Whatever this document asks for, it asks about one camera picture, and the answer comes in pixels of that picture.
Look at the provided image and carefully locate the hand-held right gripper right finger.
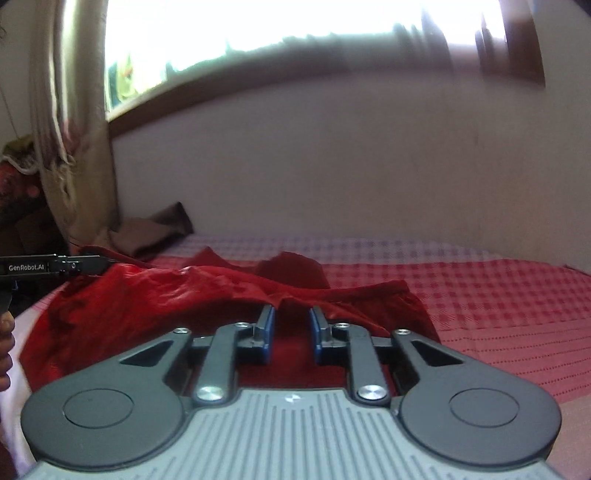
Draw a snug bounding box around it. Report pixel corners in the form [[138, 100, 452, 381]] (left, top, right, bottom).
[[308, 305, 463, 407]]

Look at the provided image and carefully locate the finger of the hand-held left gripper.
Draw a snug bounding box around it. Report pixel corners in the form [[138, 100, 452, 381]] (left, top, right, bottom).
[[52, 254, 114, 277]]

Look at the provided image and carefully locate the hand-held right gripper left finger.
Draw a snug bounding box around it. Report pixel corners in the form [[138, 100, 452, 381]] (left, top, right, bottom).
[[118, 304, 278, 407]]

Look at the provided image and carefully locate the red puffer jacket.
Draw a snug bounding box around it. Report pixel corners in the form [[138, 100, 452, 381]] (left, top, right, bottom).
[[21, 246, 441, 391]]

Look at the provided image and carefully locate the person's left hand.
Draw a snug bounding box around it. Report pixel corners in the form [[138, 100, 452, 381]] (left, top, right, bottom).
[[0, 311, 15, 393]]

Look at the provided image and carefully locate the colourful patterned cloth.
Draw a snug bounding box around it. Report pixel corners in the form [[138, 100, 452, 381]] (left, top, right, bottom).
[[0, 135, 43, 214]]

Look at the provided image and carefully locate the beige patterned curtain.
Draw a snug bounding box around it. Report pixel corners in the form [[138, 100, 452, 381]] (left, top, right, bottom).
[[28, 0, 122, 247]]

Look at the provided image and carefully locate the pink checked bedsheet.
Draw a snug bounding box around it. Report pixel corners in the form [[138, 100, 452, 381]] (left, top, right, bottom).
[[0, 233, 591, 480]]

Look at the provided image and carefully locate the window with wooden frame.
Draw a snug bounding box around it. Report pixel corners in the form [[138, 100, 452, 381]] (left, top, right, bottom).
[[104, 0, 546, 138]]

